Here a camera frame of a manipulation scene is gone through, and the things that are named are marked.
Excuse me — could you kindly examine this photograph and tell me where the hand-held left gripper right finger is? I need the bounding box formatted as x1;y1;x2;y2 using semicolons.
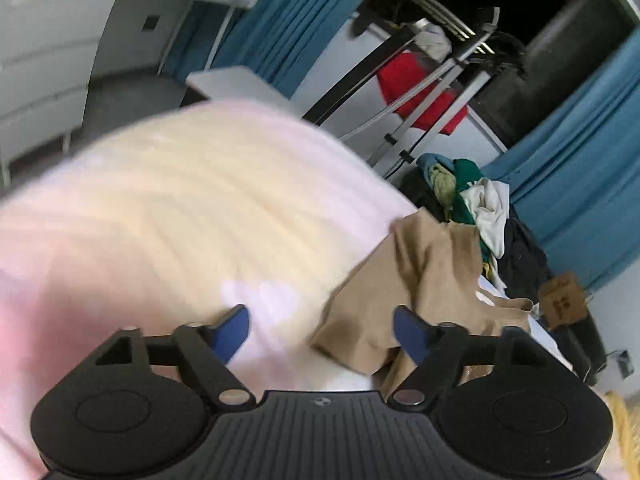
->
388;305;548;409

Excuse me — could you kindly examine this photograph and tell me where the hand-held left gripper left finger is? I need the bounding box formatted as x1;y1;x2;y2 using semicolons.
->
94;304;257;409

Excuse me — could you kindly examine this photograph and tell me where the tan garment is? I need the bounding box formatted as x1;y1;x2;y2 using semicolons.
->
310;208;538;393

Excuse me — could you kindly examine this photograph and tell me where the pile of mixed clothes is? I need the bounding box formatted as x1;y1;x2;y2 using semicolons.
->
400;152;608;386

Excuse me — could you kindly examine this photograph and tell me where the pink and cream blanket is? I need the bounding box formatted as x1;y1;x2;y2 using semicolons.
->
0;100;421;480

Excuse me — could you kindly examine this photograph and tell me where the brown cardboard tag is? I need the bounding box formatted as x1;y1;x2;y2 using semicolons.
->
538;271;590;332

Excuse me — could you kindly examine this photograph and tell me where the yellow cloth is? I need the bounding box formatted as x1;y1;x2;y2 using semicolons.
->
604;390;640;473

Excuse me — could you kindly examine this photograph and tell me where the red cloth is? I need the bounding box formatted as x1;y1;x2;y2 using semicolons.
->
376;52;469;135

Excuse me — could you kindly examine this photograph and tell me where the blue curtain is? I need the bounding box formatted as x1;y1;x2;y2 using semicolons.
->
482;25;640;293
162;0;401;103

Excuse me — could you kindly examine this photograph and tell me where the white low table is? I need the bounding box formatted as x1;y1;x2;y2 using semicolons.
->
185;65;307;120

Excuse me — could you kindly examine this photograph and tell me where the metal drying rack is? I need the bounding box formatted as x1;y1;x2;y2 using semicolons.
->
300;7;506;181

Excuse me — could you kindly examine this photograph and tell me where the white cloth on rack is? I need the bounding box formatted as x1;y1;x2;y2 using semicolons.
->
413;19;453;61

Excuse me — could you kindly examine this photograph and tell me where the white drawer cabinet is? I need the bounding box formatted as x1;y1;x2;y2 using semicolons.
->
0;0;123;186

